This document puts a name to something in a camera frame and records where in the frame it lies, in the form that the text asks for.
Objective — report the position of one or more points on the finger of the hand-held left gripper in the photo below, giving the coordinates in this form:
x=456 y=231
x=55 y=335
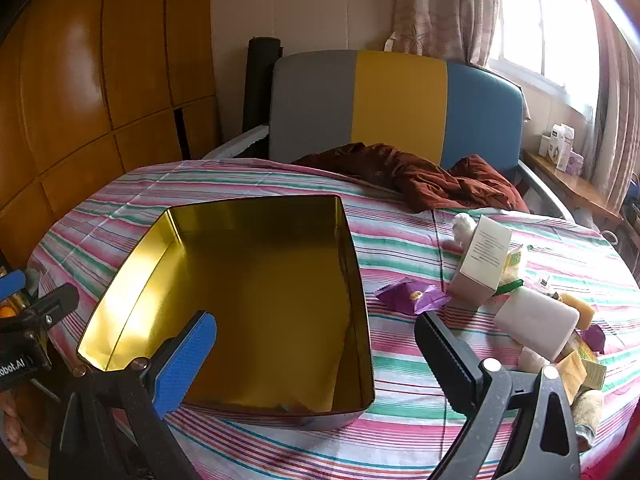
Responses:
x=12 y=282
x=55 y=305

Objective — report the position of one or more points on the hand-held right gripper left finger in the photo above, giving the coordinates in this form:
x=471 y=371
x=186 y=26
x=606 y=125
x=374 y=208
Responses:
x=185 y=360

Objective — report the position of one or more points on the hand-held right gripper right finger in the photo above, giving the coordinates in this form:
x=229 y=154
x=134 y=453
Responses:
x=447 y=360

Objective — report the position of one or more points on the white plastic bottle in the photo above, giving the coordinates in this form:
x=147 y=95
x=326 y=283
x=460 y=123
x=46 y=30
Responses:
x=535 y=322

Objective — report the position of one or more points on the gold tin box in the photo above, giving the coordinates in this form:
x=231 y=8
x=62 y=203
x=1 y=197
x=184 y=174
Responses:
x=260 y=285

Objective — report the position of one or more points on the white carton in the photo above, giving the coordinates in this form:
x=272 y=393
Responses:
x=482 y=255

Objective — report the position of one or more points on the green yellow cracker packet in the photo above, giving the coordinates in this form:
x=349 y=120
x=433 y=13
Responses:
x=515 y=260

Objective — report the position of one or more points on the green box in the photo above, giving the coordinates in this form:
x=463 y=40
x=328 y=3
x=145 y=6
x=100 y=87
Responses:
x=595 y=374

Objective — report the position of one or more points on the mustard grey knit sock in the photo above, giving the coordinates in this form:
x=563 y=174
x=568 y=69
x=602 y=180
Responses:
x=587 y=412

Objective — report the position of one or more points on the person's left hand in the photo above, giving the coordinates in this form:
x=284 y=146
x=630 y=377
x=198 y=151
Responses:
x=11 y=427

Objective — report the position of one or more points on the purple snack packet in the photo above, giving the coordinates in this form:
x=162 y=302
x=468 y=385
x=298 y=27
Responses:
x=412 y=295
x=595 y=338

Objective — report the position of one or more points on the striped bedsheet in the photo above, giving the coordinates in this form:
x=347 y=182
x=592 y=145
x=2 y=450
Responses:
x=400 y=260

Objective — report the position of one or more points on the small black white packet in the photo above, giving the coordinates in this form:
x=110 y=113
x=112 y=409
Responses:
x=544 y=282

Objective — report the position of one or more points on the tan paper packet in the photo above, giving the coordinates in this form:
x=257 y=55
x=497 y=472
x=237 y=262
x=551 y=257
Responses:
x=571 y=372

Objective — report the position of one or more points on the white fluffy ball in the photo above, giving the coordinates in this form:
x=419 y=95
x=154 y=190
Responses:
x=462 y=227

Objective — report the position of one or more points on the yellow sponge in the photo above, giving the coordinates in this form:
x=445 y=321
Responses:
x=582 y=310

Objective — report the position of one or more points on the brown blanket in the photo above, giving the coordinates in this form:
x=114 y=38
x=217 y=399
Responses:
x=425 y=180

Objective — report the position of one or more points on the red floral blanket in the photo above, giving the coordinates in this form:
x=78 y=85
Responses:
x=617 y=470

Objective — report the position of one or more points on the wooden wardrobe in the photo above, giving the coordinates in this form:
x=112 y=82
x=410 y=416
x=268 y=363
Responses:
x=75 y=85

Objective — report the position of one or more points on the wooden bedside table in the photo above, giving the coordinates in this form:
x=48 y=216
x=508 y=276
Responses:
x=575 y=185

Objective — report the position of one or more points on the purple box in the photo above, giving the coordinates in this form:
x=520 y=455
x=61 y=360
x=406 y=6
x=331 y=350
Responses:
x=576 y=164

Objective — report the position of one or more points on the small white box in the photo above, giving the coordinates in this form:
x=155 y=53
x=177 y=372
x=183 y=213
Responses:
x=545 y=145

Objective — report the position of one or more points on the tall white box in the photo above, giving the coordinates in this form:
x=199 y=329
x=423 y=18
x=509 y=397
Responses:
x=565 y=142

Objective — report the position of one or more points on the grey yellow blue headboard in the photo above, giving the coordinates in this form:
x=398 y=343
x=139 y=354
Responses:
x=400 y=100

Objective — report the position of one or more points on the black rolled mat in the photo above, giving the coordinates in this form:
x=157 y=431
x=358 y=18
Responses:
x=260 y=85

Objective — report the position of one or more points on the patterned pink curtain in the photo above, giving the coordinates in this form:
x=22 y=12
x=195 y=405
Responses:
x=440 y=10
x=617 y=110

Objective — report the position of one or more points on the window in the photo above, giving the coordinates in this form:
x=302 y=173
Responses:
x=545 y=25

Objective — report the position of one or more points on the white bed side rail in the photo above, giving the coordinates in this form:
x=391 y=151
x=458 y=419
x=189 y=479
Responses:
x=240 y=142
x=547 y=190

